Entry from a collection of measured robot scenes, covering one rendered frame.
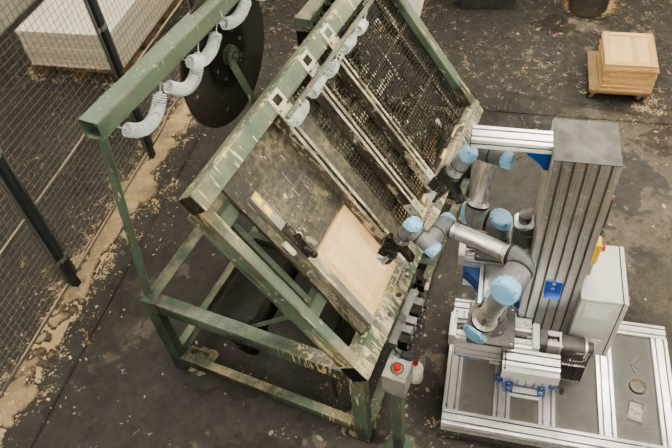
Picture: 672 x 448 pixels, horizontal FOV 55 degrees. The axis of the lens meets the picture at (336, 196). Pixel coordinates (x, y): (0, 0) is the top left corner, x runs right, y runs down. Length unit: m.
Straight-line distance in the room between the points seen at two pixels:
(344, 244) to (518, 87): 3.34
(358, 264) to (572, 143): 1.31
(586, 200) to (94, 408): 3.25
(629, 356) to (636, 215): 1.37
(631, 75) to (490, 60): 1.33
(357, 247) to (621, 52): 3.51
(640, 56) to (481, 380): 3.31
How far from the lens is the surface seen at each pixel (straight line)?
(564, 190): 2.68
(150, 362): 4.59
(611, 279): 3.27
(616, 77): 6.06
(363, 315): 3.32
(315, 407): 3.98
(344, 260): 3.30
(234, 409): 4.27
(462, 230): 2.80
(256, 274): 2.92
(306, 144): 3.20
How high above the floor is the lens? 3.77
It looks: 47 degrees down
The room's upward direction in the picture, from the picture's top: 7 degrees counter-clockwise
